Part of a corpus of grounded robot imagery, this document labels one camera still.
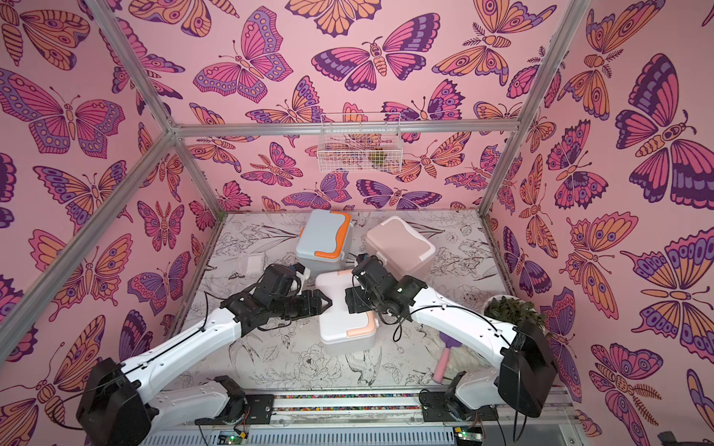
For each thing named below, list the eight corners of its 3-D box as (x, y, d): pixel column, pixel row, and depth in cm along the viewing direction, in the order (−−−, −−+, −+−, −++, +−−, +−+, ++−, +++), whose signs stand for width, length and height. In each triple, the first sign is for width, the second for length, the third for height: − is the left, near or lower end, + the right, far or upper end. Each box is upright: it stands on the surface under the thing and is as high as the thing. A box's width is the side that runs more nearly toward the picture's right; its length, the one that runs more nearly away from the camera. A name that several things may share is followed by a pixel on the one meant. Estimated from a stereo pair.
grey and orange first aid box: (301, 278, 102) (292, 252, 90) (315, 236, 116) (309, 208, 103) (343, 283, 101) (339, 257, 89) (352, 239, 114) (350, 212, 102)
